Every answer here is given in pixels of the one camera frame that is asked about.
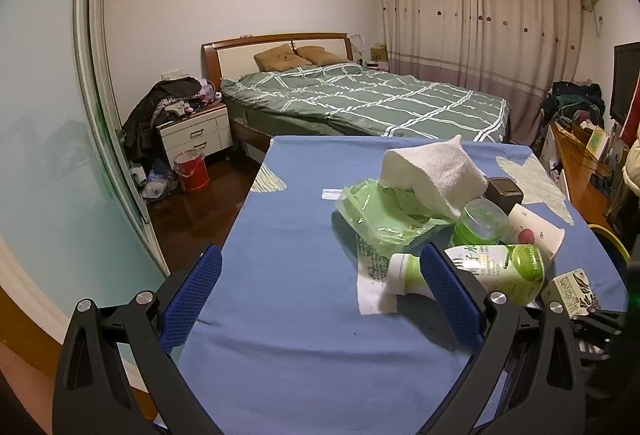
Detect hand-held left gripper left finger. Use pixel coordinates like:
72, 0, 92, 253
52, 244, 223, 435

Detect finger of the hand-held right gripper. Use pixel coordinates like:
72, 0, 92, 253
570, 310, 628, 361

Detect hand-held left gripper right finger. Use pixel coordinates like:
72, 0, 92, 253
419, 242, 586, 435

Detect yellow rimmed bin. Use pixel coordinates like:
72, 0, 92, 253
590, 224, 632, 276

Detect green wet wipes packet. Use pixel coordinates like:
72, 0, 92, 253
332, 178, 453, 261

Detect small leaf print box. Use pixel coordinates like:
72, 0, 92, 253
542, 268, 601, 318

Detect white paper napkin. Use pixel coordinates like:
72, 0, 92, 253
355, 235, 401, 316

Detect green plastic jar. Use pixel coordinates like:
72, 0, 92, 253
451, 197, 510, 248

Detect blue tablecloth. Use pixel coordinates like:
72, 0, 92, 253
152, 135, 628, 435

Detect white paper cup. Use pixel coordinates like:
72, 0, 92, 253
500, 204, 566, 260

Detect plastic bags on floor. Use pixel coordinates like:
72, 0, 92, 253
132, 165, 178, 200

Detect small brown box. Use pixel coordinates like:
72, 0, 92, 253
486, 176, 524, 206

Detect white folded towel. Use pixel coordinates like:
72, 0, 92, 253
379, 135, 490, 221

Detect red bucket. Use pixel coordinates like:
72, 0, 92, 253
173, 149, 211, 194

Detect wooden side desk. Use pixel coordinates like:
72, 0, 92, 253
550, 122, 621, 236

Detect cream quilted coat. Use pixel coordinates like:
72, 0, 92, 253
625, 140, 640, 196

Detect white nightstand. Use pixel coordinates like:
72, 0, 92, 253
156, 102, 233, 166

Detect green paper box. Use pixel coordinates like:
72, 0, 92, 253
585, 125, 608, 160

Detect glass sliding wardrobe door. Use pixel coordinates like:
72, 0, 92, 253
0, 0, 171, 326

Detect pile of dark clothes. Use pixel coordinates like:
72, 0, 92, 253
122, 76, 223, 160

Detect red cloth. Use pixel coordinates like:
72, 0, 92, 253
620, 80, 640, 146

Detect green plaid duvet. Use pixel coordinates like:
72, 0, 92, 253
220, 63, 512, 143

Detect heap of dark green clothes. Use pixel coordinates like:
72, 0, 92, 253
540, 81, 606, 136

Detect black television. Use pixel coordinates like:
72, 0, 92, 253
610, 42, 640, 126

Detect wooden bed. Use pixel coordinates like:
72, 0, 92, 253
201, 33, 513, 160

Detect brown pillow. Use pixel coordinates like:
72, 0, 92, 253
254, 46, 313, 70
296, 46, 348, 66

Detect pink beige curtain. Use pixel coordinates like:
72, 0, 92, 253
375, 0, 586, 146

